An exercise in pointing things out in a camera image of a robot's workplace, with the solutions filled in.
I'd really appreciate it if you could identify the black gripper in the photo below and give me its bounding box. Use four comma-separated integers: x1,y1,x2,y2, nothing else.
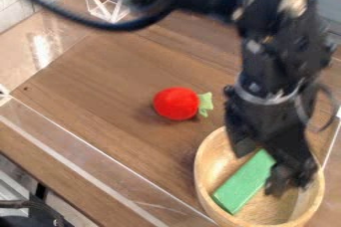
223,84,318,197

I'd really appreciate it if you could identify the green rectangular block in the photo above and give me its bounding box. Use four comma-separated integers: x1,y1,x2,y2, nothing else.
210,149,275,215

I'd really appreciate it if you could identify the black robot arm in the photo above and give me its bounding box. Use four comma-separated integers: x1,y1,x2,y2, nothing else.
116,0,335,195

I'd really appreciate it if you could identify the brown wooden bowl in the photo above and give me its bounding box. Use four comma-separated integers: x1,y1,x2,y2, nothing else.
192,127,325,227

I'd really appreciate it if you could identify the red plush tomato toy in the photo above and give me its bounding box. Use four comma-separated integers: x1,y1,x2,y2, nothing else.
154,87,214,121

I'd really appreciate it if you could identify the clear acrylic front wall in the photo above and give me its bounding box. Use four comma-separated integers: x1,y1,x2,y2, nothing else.
0,96,216,227

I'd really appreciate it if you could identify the black clamp with cable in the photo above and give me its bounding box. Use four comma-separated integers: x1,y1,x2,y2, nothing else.
0,198,75,227

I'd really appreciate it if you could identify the clear acrylic corner bracket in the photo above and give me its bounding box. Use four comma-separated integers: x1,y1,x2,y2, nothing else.
85,0,131,23

